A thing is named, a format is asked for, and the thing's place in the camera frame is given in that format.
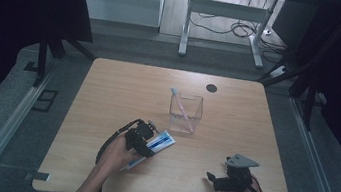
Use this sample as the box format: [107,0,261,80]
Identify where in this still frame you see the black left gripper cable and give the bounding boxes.
[94,113,142,170]

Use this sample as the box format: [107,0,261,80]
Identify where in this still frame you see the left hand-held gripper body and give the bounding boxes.
[122,116,162,156]

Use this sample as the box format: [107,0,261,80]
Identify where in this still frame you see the black metal stand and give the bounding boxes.
[251,2,341,136]
[31,21,101,96]

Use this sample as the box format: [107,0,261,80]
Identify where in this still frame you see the white power strip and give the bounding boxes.
[267,63,290,81]

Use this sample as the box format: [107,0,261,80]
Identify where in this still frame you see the pink toothbrush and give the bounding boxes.
[164,86,200,135]

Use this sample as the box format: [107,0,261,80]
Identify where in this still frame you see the white metal desk frame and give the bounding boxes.
[177,0,279,71]

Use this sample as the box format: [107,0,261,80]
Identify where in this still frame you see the person's left hand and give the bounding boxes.
[96,129,145,178]

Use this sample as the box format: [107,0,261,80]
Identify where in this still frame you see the aluminium rail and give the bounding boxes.
[0,60,57,192]
[276,96,341,192]

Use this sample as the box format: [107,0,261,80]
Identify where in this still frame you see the clear plastic container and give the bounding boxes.
[166,90,206,136]

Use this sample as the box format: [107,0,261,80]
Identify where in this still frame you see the blue and white toothpaste tube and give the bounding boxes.
[120,123,179,178]

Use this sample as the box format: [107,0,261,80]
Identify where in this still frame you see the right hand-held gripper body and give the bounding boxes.
[220,151,262,192]

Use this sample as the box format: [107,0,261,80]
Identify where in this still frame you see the black round table grommet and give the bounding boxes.
[204,83,218,94]

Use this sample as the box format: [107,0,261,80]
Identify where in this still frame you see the black floor cables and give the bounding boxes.
[184,0,295,65]

